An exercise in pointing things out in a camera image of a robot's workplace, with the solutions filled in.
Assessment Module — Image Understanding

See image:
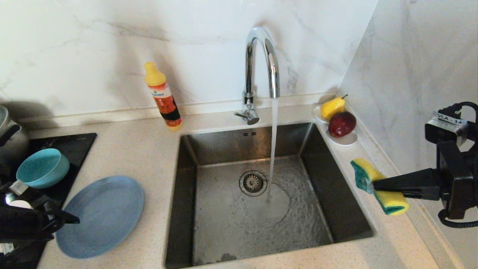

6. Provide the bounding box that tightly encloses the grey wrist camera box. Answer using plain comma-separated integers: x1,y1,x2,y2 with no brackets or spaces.
7,180,30,195
425,109,469,146

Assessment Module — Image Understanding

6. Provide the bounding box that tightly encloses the white fruit dish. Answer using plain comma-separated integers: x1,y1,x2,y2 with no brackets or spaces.
313,105,358,146

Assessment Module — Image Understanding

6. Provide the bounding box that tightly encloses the orange dish soap bottle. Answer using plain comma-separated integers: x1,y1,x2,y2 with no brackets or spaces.
144,62,183,131

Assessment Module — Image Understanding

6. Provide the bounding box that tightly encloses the yellow green sponge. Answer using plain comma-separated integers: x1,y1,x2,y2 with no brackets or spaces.
350,158,410,216

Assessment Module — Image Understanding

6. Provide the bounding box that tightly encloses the stainless steel sink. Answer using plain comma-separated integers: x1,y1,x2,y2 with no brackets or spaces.
164,121,376,269

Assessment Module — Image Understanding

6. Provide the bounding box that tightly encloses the red apple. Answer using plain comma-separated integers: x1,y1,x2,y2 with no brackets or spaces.
328,111,357,138

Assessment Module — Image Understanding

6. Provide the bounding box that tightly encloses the teal bowl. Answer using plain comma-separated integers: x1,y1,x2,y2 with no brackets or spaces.
16,148,70,189

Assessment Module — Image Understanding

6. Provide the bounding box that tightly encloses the steel cooking pot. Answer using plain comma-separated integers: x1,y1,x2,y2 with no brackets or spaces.
0,106,30,176

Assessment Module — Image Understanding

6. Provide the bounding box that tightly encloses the metal sink drain strainer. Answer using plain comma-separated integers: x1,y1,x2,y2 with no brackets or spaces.
239,170,268,197

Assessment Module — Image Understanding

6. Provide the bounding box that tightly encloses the yellow pear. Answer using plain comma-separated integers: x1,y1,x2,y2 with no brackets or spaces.
320,94,348,121

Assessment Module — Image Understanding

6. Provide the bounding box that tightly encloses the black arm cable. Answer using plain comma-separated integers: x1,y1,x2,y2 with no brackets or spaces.
438,102,478,229

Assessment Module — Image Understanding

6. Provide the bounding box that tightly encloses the chrome faucet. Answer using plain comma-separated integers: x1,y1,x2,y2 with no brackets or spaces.
234,25,281,126

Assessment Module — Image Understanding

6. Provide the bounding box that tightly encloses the pink bowl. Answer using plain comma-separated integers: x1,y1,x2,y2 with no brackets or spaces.
7,200,34,210

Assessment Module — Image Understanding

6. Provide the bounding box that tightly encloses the blue round plate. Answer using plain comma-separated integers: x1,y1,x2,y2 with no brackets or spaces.
56,176,145,259

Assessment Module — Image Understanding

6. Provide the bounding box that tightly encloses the black induction cooktop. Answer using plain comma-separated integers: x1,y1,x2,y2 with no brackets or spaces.
0,133,97,269

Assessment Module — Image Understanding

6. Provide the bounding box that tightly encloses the running water stream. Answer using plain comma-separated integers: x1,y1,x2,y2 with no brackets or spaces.
266,97,280,202

